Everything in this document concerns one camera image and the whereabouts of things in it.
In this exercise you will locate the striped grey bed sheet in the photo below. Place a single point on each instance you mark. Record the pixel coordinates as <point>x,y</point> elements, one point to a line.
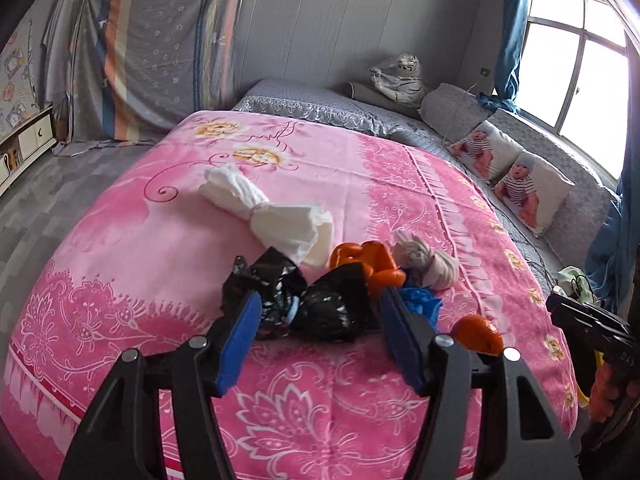
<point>160,50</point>

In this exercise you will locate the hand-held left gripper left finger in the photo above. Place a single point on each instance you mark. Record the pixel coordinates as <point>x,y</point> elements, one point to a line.
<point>240,340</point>

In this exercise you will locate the black plastic bag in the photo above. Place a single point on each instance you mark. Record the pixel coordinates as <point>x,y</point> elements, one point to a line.
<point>320,310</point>

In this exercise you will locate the white paper towel bundle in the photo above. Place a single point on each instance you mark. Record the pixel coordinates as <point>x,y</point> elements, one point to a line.
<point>280,225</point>

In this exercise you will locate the beige knotted bag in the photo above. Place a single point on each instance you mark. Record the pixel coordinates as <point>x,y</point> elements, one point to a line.
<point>430,265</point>

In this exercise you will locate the plain grey hanging cloth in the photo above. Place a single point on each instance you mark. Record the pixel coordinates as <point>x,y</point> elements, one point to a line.
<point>62,45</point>

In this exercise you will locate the orange plastic bag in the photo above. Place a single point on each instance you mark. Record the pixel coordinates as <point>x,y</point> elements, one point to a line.
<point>370,265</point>
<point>475,335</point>

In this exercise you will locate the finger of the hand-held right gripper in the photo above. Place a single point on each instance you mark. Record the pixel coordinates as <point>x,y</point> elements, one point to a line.
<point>575,317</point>

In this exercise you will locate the dark grey pillow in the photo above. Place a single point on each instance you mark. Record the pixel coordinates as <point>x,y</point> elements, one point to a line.
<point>365,92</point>

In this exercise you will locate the blue plastic bag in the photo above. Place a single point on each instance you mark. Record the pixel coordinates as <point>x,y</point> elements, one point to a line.
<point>422,305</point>

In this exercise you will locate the grey quilted sofa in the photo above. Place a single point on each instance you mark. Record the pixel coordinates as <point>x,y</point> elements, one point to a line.
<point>300,97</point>

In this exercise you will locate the white tiger plush toy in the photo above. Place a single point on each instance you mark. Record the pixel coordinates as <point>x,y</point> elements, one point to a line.
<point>400,80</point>

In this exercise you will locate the hanging blue curtain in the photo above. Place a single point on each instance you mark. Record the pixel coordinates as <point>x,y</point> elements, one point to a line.
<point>615,240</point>

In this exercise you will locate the window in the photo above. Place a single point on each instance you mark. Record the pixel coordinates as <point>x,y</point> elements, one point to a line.
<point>595,85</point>

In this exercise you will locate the person's right hand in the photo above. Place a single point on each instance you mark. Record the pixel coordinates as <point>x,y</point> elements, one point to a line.
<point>607,392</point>

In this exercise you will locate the yellow-rimmed waste bin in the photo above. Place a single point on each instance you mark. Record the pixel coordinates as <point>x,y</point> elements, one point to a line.
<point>581,396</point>

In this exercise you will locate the pink floral blanket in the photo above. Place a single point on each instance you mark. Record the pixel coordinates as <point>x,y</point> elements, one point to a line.
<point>150,260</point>

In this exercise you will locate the baby print cushion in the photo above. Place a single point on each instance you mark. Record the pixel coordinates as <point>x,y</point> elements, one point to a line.
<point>480,147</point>
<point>525,190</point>

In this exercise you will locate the cartoon wall poster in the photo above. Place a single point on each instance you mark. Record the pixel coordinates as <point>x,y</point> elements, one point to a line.
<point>15,85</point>

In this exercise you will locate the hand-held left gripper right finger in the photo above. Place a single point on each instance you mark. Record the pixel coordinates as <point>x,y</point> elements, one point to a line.
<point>400,340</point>

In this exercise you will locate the white low cabinet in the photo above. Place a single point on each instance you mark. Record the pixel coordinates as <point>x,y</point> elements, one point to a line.
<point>35,132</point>

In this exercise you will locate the pale green cloth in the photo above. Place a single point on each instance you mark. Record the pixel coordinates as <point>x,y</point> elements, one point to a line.
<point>567,280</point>

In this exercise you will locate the tied blue curtain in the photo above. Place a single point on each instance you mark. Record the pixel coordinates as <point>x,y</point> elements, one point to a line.
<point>512,35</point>

